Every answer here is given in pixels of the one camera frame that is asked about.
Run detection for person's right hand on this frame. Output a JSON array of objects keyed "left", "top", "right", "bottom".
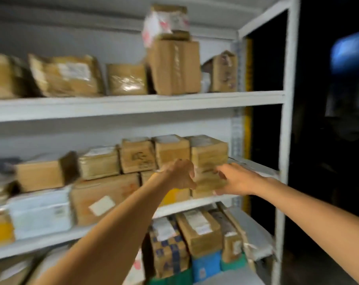
[{"left": 213, "top": 163, "right": 268, "bottom": 196}]

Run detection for person's left hand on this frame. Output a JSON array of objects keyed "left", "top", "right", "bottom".
[{"left": 160, "top": 158, "right": 198, "bottom": 191}]

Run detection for white metal shelf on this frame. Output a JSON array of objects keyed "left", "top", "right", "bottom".
[{"left": 0, "top": 0, "right": 300, "bottom": 285}]

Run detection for plain tall brown box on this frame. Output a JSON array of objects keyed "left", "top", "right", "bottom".
[{"left": 147, "top": 39, "right": 201, "bottom": 96}]

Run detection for small taped box 0461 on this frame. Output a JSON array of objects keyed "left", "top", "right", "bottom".
[{"left": 106, "top": 63, "right": 148, "bottom": 96}]

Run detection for taped brown parcel 0038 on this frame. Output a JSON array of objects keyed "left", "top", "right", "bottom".
[{"left": 28, "top": 55, "right": 105, "bottom": 98}]

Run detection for small box white red label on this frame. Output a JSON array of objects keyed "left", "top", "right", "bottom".
[{"left": 141, "top": 4, "right": 191, "bottom": 48}]

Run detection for taped brown parcel 0410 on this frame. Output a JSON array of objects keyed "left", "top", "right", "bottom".
[{"left": 0, "top": 53, "right": 29, "bottom": 100}]

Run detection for person's left forearm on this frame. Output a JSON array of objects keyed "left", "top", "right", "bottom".
[{"left": 34, "top": 170, "right": 174, "bottom": 285}]

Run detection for person's right forearm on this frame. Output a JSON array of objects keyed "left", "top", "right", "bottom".
[{"left": 255, "top": 176, "right": 359, "bottom": 285}]

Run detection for box with yellow tape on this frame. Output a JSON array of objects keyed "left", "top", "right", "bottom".
[{"left": 140, "top": 170, "right": 192, "bottom": 207}]

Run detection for box with handwritten label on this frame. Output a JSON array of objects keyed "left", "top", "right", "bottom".
[{"left": 152, "top": 134, "right": 191, "bottom": 169}]

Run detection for cardboard box with black handwriting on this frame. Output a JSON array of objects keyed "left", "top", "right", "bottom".
[{"left": 119, "top": 137, "right": 156, "bottom": 175}]

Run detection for small long brown box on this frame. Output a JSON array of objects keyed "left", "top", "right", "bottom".
[{"left": 210, "top": 209, "right": 243, "bottom": 264}]

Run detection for squat cardboard box white label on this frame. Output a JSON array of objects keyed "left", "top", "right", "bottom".
[{"left": 175, "top": 208, "right": 224, "bottom": 258}]

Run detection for blue checkered cardboard box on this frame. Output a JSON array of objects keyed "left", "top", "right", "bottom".
[{"left": 149, "top": 216, "right": 191, "bottom": 279}]

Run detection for small blue box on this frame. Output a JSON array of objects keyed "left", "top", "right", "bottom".
[{"left": 191, "top": 251, "right": 223, "bottom": 283}]

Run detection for small dark taped box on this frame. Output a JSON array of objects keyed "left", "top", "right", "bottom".
[{"left": 210, "top": 50, "right": 238, "bottom": 93}]

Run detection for small cardboard box white label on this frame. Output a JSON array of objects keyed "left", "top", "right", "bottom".
[{"left": 15, "top": 151, "right": 79, "bottom": 193}]

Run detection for yellow fronted box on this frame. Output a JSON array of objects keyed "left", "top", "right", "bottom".
[{"left": 0, "top": 212, "right": 16, "bottom": 247}]

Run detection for yellow sticker strip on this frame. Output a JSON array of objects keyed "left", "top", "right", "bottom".
[{"left": 243, "top": 37, "right": 255, "bottom": 214}]

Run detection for small box two labels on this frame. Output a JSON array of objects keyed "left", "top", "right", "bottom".
[{"left": 191, "top": 169, "right": 227, "bottom": 199}]

